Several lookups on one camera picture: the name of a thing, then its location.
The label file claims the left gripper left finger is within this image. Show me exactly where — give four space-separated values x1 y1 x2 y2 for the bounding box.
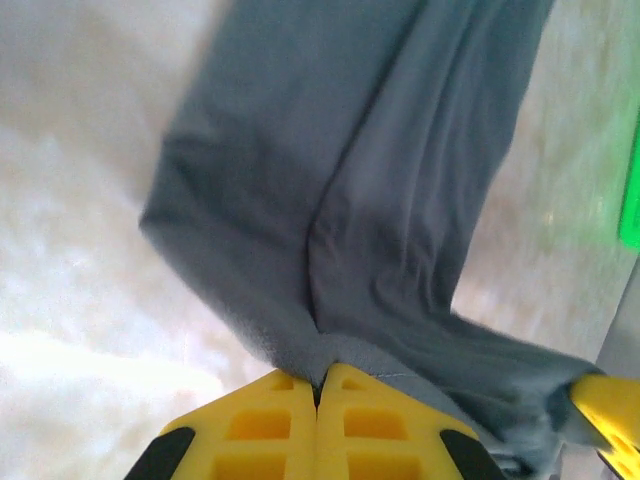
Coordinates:
124 369 320 480

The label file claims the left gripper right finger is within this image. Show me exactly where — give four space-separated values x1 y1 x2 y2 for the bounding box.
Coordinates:
317 363 506 480

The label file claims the green plastic basket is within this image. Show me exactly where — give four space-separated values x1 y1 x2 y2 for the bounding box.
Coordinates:
617 104 640 251

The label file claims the grey t-shirt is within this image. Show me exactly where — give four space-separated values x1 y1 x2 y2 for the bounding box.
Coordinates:
138 0 609 480

